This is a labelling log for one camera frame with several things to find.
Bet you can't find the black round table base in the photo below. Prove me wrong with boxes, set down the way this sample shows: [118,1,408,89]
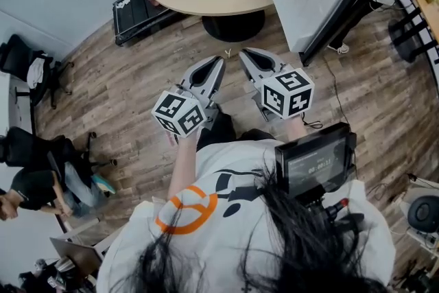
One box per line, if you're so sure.
[201,9,267,43]

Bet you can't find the brown wooden chair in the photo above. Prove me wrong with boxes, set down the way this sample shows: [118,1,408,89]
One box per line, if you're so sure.
[49,215,108,283]

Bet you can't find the black chest-mounted monitor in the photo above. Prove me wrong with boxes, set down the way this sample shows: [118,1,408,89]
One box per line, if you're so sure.
[274,121,358,200]

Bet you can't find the person's right forearm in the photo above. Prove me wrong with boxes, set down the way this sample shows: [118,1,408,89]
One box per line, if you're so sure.
[283,114,309,142]

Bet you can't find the black floor cable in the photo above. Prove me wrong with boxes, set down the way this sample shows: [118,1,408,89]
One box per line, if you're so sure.
[323,57,351,125]

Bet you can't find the person's left hand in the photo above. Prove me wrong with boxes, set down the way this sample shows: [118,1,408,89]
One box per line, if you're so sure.
[165,129,179,148]

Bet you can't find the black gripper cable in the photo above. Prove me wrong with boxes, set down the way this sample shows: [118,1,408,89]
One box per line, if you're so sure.
[300,112,324,130]

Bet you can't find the wooden desk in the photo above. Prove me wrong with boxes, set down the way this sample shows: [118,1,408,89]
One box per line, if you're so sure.
[411,0,439,45]

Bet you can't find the black monitor mount rig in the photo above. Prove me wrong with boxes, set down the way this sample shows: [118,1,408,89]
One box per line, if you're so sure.
[301,194,365,236]

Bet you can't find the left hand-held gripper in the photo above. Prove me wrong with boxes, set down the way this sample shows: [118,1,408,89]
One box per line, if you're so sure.
[151,56,226,139]

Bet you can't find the black round speaker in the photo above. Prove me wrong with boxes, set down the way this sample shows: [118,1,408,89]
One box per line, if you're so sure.
[407,195,439,234]

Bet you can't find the person's black trousers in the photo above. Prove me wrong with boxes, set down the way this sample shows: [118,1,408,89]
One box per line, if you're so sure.
[196,111,277,152]

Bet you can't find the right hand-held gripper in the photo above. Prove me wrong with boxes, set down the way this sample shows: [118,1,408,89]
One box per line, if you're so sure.
[239,47,316,123]

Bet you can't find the person's left forearm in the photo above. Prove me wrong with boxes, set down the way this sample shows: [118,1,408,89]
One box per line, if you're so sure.
[167,133,202,200]

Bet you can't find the white desk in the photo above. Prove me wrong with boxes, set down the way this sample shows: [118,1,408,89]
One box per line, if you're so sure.
[0,71,36,139]

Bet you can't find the white fridge door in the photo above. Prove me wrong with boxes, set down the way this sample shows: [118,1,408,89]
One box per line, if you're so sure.
[268,0,382,67]

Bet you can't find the black office chair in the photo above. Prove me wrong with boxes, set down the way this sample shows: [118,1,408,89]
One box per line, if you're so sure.
[0,126,119,190]
[0,33,75,110]

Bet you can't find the white shirt with orange print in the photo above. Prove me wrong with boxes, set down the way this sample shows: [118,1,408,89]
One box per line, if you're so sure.
[96,139,396,293]

